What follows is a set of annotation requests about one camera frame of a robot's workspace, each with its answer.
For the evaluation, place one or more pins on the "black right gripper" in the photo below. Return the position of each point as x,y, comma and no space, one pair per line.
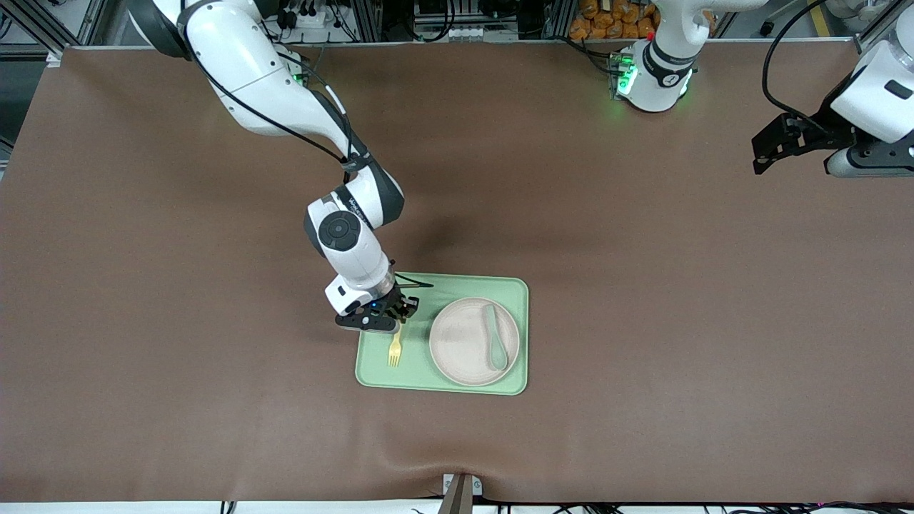
398,303

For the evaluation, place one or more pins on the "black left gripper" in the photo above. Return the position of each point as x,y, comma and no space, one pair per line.
818,128

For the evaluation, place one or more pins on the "yellow plastic fork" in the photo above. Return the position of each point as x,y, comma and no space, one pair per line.
395,353

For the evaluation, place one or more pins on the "beige round plate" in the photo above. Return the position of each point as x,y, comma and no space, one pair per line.
460,343

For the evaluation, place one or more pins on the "grey-green plastic spoon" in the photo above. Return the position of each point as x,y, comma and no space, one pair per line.
498,353

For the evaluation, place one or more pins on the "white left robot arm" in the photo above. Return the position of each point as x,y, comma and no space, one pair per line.
664,71

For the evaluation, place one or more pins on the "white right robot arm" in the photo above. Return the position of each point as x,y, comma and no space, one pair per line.
250,71

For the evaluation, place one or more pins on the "light green rectangular tray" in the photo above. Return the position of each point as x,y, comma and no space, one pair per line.
378,375

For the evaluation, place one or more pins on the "orange packaged snacks pile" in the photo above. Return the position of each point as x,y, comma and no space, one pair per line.
607,25

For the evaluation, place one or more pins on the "brown table cover cloth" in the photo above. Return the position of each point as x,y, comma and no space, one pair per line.
214,400

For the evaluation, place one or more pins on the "long white socket strip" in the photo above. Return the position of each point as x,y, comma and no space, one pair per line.
464,32

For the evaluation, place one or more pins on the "white power strip with plugs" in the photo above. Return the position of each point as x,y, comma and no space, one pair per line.
314,20

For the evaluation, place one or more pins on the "metal table edge bracket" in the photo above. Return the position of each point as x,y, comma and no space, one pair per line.
460,496

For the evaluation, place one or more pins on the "aluminium frame profile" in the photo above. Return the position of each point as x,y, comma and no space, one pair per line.
28,50

